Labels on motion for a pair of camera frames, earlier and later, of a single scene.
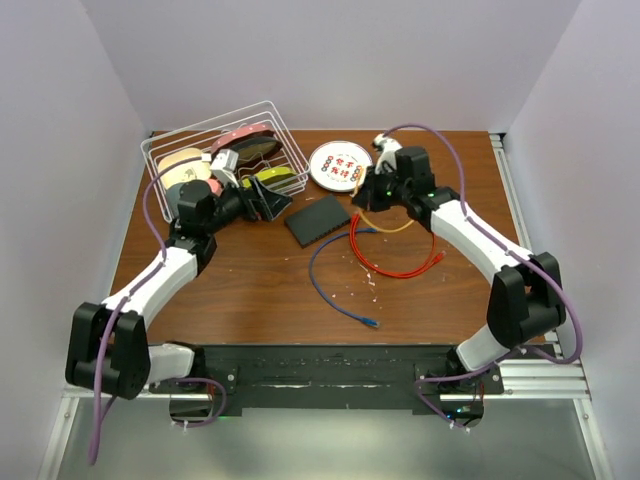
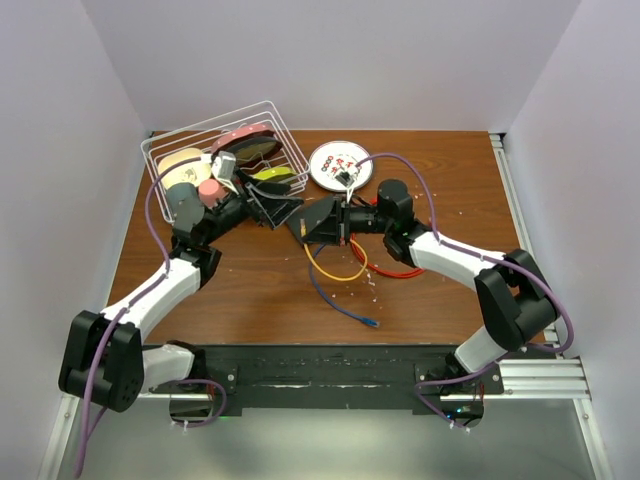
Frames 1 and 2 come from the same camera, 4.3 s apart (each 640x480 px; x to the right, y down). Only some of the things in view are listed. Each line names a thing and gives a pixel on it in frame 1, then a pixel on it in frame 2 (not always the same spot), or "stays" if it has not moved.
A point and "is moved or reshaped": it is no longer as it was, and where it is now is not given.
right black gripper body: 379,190 to 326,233
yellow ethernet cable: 365,219 is moved or reshaped
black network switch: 316,220 stays
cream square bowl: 198,170 stays
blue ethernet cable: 365,320 stays
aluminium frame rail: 545,373 stays
